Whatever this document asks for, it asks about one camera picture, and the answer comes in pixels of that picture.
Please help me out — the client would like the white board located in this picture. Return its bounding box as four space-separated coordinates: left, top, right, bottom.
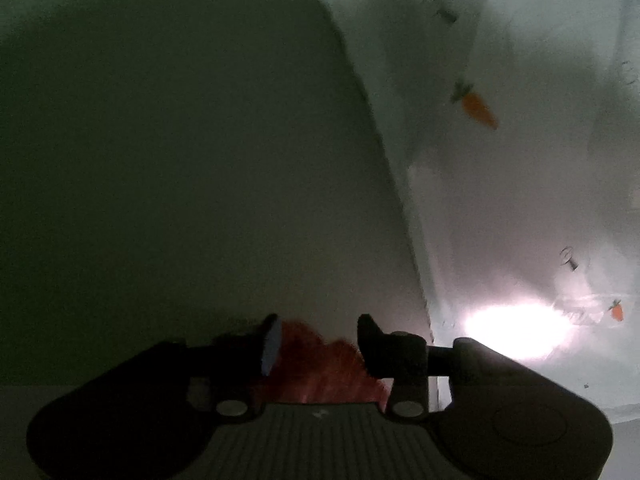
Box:
0 0 441 391

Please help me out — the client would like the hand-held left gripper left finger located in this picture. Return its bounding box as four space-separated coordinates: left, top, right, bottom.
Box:
162 313 284 418

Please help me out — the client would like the carrot print backdrop sheet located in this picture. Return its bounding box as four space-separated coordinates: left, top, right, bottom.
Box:
305 0 640 423

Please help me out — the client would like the red checked garment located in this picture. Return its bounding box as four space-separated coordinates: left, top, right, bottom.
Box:
260 319 392 406

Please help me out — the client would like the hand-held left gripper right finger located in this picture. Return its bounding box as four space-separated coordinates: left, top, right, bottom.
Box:
357 313 482 419

